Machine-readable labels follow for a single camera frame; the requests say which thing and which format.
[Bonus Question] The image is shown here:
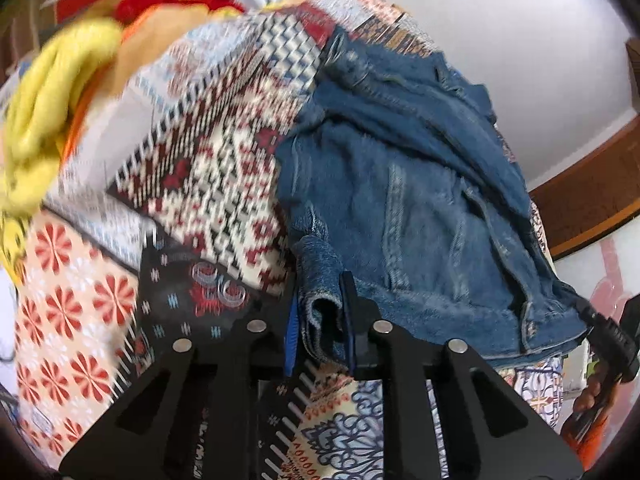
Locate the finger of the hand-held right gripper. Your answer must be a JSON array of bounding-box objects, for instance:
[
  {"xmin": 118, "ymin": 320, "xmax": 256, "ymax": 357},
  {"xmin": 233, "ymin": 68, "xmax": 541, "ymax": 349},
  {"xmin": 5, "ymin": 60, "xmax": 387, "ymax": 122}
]
[{"xmin": 579, "ymin": 303, "xmax": 640, "ymax": 384}]

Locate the mustard cloth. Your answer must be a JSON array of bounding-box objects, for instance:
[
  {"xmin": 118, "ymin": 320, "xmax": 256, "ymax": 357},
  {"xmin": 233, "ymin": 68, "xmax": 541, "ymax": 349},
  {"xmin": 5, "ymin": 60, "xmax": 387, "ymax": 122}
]
[{"xmin": 117, "ymin": 4, "xmax": 212, "ymax": 92}]

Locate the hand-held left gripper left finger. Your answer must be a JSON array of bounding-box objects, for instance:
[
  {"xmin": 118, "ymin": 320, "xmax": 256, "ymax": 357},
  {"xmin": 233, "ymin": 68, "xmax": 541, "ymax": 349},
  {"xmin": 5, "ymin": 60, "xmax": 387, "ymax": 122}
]
[{"xmin": 59, "ymin": 280, "xmax": 302, "ymax": 480}]

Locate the person's right hand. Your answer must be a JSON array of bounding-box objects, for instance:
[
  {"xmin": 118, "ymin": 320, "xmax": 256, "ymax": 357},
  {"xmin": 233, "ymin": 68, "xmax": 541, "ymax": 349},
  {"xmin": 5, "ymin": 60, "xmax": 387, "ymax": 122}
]
[{"xmin": 574, "ymin": 359, "xmax": 615, "ymax": 422}]

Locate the blue denim jacket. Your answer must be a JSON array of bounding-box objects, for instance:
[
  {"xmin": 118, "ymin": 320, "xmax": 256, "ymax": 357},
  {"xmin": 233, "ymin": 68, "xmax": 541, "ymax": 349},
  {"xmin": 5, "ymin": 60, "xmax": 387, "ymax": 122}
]
[{"xmin": 275, "ymin": 27, "xmax": 589, "ymax": 362}]

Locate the yellow fuzzy cloth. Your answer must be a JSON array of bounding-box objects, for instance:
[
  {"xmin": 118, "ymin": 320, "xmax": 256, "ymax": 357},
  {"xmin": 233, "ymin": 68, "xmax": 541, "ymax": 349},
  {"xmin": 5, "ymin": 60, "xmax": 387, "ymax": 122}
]
[{"xmin": 0, "ymin": 19, "xmax": 124, "ymax": 267}]

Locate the patchwork quilt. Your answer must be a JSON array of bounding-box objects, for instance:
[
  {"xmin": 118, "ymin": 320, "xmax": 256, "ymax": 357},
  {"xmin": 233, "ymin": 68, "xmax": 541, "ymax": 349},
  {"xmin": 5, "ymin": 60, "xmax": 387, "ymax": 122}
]
[{"xmin": 10, "ymin": 0, "xmax": 567, "ymax": 480}]

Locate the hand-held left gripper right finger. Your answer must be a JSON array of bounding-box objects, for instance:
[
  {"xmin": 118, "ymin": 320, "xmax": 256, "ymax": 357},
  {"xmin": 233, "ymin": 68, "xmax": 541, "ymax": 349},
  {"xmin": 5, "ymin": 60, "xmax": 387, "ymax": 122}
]
[{"xmin": 339, "ymin": 272, "xmax": 586, "ymax": 480}]

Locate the white wardrobe door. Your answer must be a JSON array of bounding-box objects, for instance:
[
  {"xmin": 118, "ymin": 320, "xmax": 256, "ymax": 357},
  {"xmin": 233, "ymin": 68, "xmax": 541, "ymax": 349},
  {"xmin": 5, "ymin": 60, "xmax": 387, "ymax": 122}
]
[{"xmin": 554, "ymin": 229, "xmax": 640, "ymax": 313}]

